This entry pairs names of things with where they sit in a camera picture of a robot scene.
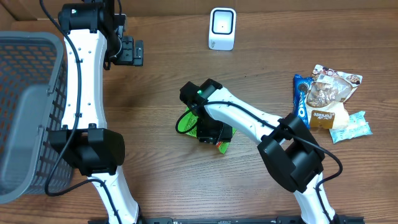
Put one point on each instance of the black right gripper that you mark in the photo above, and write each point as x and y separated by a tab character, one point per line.
208	137

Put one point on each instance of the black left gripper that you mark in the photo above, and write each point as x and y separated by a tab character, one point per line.
128	58

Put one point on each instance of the green Haribo candy bag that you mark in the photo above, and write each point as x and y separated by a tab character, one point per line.
188	125

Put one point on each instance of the dark blue snack packet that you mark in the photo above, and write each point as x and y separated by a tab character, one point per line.
301	87

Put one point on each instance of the beige mushroom snack bag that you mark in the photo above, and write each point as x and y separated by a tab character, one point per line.
326	97

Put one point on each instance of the light blue snack packet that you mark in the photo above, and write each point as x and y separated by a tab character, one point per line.
357	127

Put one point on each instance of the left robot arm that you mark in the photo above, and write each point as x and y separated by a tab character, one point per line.
93	32

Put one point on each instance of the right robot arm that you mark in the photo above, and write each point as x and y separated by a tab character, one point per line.
290	153

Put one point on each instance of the white barcode scanner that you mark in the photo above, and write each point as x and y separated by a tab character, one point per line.
222	29

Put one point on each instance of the grey plastic shopping basket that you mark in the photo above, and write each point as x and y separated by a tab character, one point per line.
33	97

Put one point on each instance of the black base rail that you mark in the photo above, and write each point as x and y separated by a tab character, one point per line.
279	220

